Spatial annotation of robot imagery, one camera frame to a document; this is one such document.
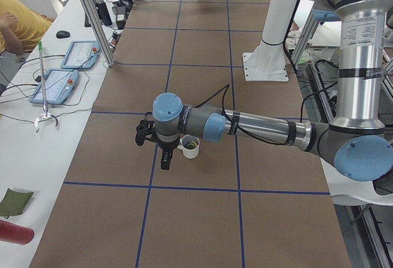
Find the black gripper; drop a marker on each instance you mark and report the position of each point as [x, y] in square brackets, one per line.
[166, 147]

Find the person in yellow shirt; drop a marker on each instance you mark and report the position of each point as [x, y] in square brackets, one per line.
[21, 27]

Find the black computer mouse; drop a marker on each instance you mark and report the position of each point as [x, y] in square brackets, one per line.
[61, 34]

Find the far blue teach pendant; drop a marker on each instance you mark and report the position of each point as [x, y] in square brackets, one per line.
[81, 55]

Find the blue teach pendant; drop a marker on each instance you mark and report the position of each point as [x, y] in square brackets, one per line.
[59, 84]
[81, 55]

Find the red cylinder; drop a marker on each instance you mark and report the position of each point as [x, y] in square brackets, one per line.
[14, 233]

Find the white camera stand pedestal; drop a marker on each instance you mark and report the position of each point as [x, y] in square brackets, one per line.
[267, 62]

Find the near blue teach pendant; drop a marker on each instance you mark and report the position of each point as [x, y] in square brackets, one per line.
[59, 84]

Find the white ribbed mug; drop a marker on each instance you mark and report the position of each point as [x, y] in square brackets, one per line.
[189, 154]

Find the green cloth pouch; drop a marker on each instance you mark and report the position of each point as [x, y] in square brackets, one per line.
[14, 203]

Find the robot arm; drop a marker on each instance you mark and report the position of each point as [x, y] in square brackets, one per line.
[173, 118]

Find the aluminium frame post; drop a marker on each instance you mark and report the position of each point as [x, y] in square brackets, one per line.
[92, 15]

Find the white chair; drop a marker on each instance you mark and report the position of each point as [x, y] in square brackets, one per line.
[347, 192]

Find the aluminium frame right side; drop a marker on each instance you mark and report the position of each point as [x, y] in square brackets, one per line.
[355, 134]

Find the black water bottle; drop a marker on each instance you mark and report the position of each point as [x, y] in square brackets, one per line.
[103, 12]

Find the silver grabber stick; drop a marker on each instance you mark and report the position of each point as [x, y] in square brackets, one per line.
[46, 114]

